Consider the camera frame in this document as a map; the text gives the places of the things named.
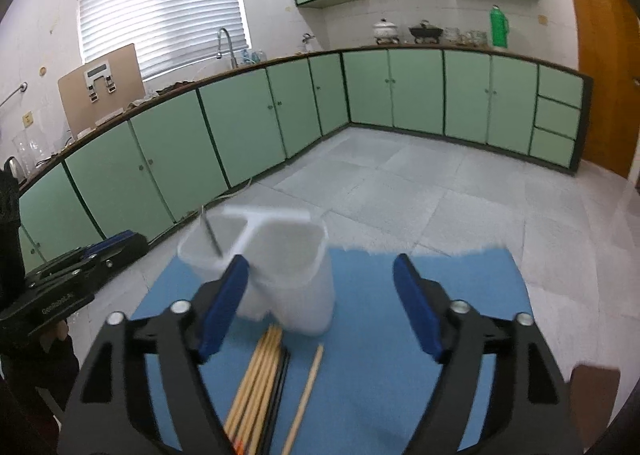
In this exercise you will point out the green thermos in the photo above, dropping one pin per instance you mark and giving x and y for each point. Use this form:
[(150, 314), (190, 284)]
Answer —
[(498, 30)]

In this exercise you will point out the metal kettle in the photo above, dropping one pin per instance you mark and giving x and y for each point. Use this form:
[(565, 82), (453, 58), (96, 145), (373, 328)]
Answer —
[(12, 167)]

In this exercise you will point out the metal towel rail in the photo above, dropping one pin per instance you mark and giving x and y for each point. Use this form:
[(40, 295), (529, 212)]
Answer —
[(12, 95)]

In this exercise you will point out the white window blind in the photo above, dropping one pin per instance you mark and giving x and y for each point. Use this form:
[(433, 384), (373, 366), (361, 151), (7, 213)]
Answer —
[(160, 0)]

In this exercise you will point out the glass jar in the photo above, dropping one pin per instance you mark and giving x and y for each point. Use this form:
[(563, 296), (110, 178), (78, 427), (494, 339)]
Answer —
[(452, 35), (477, 37)]

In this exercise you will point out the metal kitchen faucet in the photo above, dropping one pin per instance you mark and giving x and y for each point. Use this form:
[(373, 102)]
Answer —
[(230, 47)]

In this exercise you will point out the blue mat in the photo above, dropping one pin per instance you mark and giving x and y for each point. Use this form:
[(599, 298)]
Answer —
[(365, 375)]

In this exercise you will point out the green base cabinet run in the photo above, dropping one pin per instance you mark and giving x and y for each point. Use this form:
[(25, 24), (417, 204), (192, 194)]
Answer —
[(240, 125)]

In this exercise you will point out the clear plastic bottle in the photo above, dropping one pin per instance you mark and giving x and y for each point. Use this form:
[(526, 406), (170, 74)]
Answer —
[(254, 56)]

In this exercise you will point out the brown wooden chair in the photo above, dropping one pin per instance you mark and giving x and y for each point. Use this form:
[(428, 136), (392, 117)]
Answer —
[(595, 395)]

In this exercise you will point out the person's left hand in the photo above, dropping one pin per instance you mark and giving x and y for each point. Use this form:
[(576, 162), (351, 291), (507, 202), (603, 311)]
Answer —
[(59, 330)]

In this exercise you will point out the green base cabinet with drawers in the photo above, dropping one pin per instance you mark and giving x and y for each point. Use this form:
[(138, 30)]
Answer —
[(415, 90)]

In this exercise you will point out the white two-compartment utensil holder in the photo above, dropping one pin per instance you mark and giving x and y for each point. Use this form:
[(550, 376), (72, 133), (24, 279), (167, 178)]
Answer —
[(295, 275)]

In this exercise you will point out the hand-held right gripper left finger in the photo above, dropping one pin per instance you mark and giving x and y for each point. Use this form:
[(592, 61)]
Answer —
[(225, 305)]

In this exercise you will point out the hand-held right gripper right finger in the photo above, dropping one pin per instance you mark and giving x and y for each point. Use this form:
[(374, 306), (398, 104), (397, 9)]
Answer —
[(415, 305)]

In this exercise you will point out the metal spoon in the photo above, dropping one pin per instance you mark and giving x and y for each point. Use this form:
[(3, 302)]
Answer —
[(211, 233)]

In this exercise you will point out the person's left forearm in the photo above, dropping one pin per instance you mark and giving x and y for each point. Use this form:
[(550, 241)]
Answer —
[(35, 375)]

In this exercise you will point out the wooden door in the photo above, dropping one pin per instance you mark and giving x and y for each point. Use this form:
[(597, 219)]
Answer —
[(605, 85)]

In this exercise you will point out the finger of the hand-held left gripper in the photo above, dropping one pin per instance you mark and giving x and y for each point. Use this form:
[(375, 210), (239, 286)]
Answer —
[(112, 241), (130, 250)]

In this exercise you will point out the person's black clothing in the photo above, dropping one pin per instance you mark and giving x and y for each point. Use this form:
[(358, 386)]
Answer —
[(9, 215)]

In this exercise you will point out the wall-mounted tap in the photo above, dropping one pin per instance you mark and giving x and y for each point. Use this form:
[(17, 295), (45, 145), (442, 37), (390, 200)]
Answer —
[(307, 38)]

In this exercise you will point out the black wok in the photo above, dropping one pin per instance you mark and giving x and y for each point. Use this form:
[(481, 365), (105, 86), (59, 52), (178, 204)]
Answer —
[(425, 31)]

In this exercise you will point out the yellowed wall socket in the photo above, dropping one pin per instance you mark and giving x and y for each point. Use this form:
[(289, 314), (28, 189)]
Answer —
[(28, 120)]

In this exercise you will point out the white cooking pot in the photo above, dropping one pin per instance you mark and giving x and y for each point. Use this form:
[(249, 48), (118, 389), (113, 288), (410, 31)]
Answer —
[(385, 29)]

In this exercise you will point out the brown cardboard board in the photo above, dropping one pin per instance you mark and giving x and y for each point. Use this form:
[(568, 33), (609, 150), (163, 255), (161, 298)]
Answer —
[(120, 80)]

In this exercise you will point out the clear glass pitcher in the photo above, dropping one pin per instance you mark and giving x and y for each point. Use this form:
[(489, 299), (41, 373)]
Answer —
[(27, 147)]

